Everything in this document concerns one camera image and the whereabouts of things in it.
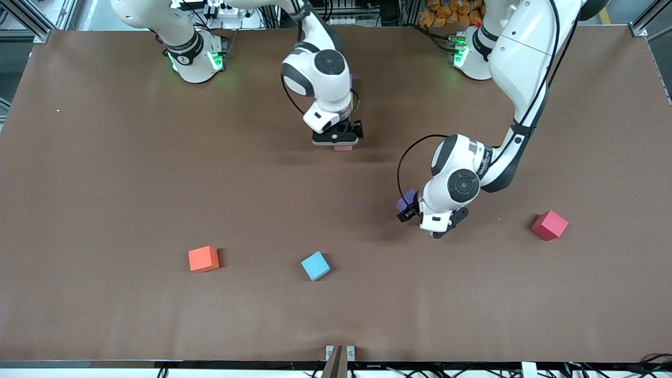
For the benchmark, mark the pink foam cube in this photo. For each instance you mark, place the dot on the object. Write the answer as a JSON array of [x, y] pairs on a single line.
[[343, 148]]

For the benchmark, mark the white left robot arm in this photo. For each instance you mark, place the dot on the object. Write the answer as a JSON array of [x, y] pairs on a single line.
[[520, 63]]

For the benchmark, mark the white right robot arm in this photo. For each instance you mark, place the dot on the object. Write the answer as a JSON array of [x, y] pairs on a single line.
[[320, 68]]

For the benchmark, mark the blue foam cube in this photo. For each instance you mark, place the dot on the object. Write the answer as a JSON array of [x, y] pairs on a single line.
[[315, 266]]

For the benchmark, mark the red foam cube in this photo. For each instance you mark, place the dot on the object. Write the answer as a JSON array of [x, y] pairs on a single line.
[[549, 226]]

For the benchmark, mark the orange snack bags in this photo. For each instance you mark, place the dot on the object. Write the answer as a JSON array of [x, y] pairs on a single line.
[[443, 13]]

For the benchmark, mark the white power strip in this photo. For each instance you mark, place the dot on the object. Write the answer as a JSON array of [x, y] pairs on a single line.
[[227, 9]]

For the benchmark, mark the white tag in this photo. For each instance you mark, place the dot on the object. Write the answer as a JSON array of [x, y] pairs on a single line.
[[529, 370]]

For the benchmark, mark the orange foam cube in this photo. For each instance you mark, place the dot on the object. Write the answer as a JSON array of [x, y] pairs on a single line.
[[203, 259]]

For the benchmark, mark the grey metal bracket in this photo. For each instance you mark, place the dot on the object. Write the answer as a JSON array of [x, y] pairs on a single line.
[[350, 353]]

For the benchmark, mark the brown camera pole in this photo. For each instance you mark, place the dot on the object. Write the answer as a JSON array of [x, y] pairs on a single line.
[[335, 365]]

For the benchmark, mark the aluminium frame profile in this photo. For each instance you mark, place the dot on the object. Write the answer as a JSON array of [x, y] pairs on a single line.
[[640, 29], [42, 35]]

